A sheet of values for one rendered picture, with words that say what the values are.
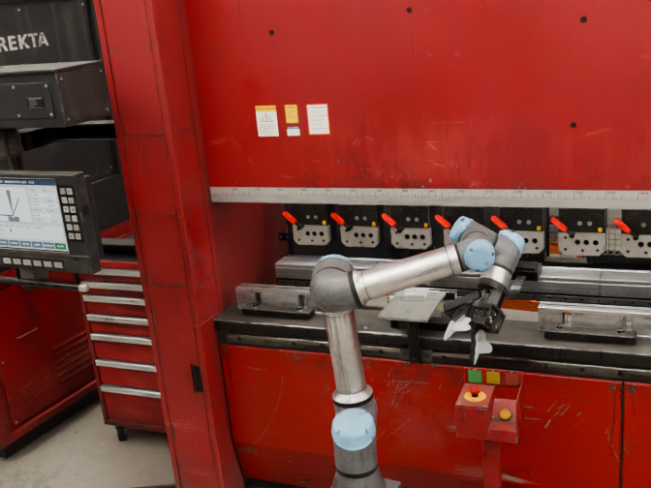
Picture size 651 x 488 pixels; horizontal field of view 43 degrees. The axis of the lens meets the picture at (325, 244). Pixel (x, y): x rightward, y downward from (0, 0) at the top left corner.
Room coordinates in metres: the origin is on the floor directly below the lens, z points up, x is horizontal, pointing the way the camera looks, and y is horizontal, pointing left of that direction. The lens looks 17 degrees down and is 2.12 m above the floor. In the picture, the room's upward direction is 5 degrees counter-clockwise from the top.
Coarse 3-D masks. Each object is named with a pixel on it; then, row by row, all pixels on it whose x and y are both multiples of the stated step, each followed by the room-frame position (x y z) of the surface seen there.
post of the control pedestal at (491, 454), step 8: (488, 440) 2.40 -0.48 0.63; (488, 448) 2.41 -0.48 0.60; (496, 448) 2.40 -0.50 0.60; (488, 456) 2.41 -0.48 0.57; (496, 456) 2.40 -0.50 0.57; (488, 464) 2.41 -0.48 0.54; (496, 464) 2.40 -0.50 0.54; (488, 472) 2.41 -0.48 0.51; (496, 472) 2.40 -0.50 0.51; (488, 480) 2.41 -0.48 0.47; (496, 480) 2.40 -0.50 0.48
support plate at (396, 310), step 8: (400, 296) 2.84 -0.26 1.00; (432, 296) 2.81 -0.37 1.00; (440, 296) 2.80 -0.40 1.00; (392, 304) 2.77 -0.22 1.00; (400, 304) 2.76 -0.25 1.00; (408, 304) 2.76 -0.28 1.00; (416, 304) 2.75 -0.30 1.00; (424, 304) 2.74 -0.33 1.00; (432, 304) 2.73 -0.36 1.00; (384, 312) 2.71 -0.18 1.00; (392, 312) 2.70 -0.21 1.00; (400, 312) 2.69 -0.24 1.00; (408, 312) 2.68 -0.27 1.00; (416, 312) 2.68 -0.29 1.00; (424, 312) 2.67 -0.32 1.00; (432, 312) 2.67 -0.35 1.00; (408, 320) 2.63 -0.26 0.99; (416, 320) 2.61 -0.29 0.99; (424, 320) 2.60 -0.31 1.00
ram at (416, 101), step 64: (192, 0) 3.19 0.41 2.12; (256, 0) 3.08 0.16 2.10; (320, 0) 2.98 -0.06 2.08; (384, 0) 2.88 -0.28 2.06; (448, 0) 2.79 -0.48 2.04; (512, 0) 2.71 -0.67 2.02; (576, 0) 2.63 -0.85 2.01; (640, 0) 2.55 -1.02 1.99; (256, 64) 3.09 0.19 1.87; (320, 64) 2.99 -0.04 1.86; (384, 64) 2.89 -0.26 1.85; (448, 64) 2.80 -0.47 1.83; (512, 64) 2.71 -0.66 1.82; (576, 64) 2.63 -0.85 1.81; (640, 64) 2.55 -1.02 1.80; (256, 128) 3.10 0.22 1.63; (384, 128) 2.90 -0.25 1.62; (448, 128) 2.80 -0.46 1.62; (512, 128) 2.71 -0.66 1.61; (576, 128) 2.63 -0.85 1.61; (640, 128) 2.55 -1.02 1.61
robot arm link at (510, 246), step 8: (504, 232) 2.06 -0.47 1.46; (512, 232) 2.06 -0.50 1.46; (504, 240) 2.04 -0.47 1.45; (512, 240) 2.04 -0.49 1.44; (520, 240) 2.05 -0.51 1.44; (496, 248) 2.02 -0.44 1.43; (504, 248) 2.02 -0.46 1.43; (512, 248) 2.03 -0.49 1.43; (520, 248) 2.04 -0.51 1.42; (496, 256) 2.02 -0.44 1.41; (504, 256) 2.02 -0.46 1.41; (512, 256) 2.02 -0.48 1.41; (520, 256) 2.04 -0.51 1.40; (496, 264) 2.01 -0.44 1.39; (504, 264) 2.00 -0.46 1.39; (512, 264) 2.01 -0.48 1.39; (512, 272) 2.01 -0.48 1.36
